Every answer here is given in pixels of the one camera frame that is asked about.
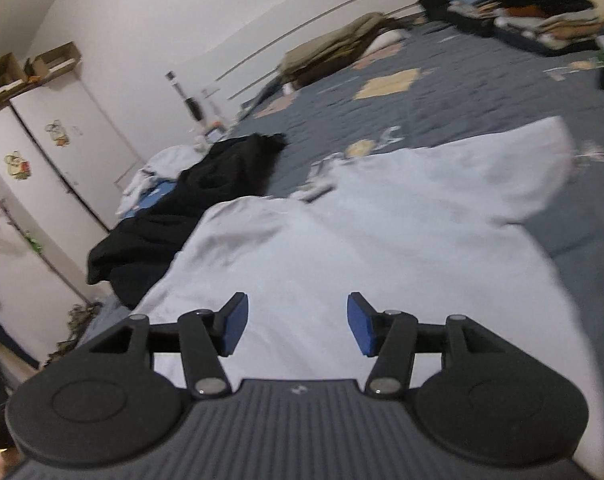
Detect white t-shirt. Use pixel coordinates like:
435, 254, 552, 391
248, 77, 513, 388
137, 117, 604, 479

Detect black clothes pile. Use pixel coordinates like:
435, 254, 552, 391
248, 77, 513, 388
86, 133, 288, 310

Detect stack of folded clothes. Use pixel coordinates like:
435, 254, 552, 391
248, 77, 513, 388
419, 0, 604, 56

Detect shoes on rack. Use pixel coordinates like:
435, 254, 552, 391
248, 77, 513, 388
44, 301, 104, 367

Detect blue patterned pillow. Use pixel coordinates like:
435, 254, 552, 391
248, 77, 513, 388
122, 180, 176, 219

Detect light grey hoodie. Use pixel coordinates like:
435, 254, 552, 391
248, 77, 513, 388
116, 145, 204, 219

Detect white wardrobe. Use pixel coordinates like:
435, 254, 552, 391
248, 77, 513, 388
0, 72, 142, 287

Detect grey quilted bedspread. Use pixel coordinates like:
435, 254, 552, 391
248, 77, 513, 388
80, 19, 604, 411

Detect white bed headboard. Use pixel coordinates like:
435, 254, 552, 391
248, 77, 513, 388
174, 0, 418, 122

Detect folded brown blanket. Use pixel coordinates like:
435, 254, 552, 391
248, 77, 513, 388
278, 12, 404, 89

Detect white pillow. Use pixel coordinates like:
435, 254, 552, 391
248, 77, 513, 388
364, 28, 410, 55

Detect small cardboard box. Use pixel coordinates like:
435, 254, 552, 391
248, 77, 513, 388
24, 41, 82, 84

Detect large cardboard box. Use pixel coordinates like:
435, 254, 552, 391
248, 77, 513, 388
0, 52, 28, 106

